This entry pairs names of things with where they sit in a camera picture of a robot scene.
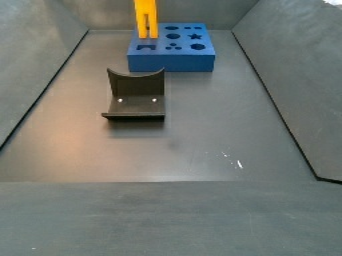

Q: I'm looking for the black curved holder stand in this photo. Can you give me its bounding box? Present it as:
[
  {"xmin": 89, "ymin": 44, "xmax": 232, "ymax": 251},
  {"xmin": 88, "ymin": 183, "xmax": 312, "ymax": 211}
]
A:
[{"xmin": 101, "ymin": 69, "xmax": 165, "ymax": 120}]

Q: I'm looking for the blue shape-sorting block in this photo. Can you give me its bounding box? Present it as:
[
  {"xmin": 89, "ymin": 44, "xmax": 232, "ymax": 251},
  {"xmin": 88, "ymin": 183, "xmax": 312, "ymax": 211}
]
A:
[{"xmin": 127, "ymin": 23, "xmax": 216, "ymax": 72}]

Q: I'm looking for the yellow double-square peg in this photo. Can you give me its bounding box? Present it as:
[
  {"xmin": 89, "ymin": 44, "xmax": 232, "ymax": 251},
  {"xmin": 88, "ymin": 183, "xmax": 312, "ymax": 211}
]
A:
[{"xmin": 133, "ymin": 0, "xmax": 159, "ymax": 39}]

